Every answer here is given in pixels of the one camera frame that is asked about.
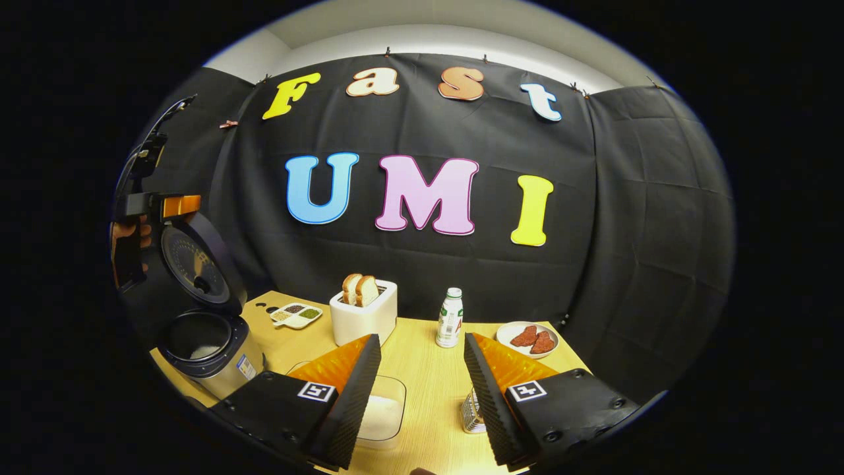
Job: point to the white round plate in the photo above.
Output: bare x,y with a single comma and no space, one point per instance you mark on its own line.
504,336

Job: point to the black silver rice cooker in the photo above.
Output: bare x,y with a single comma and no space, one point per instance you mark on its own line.
217,369

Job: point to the white bottle green label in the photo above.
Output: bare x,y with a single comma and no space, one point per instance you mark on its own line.
450,323

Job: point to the white divided grain dish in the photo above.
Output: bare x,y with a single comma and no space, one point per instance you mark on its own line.
297,323

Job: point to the clear plastic container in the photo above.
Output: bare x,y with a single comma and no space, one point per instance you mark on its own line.
395,388

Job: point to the white toaster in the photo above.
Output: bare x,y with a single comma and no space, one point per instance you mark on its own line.
362,323

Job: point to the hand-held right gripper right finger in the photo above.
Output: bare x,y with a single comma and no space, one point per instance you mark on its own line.
486,396

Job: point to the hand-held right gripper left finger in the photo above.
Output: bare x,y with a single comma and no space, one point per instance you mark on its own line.
356,402

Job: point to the bread slice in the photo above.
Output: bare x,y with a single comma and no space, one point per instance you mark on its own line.
349,288
368,291

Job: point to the white rice heap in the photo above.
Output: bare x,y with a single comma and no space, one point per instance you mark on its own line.
201,351
382,415

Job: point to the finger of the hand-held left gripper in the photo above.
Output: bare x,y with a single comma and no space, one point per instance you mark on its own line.
142,205

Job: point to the black backdrop cloth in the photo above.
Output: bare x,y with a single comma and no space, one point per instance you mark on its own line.
626,231

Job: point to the red meat piece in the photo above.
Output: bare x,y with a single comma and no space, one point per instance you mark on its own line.
524,336
542,343

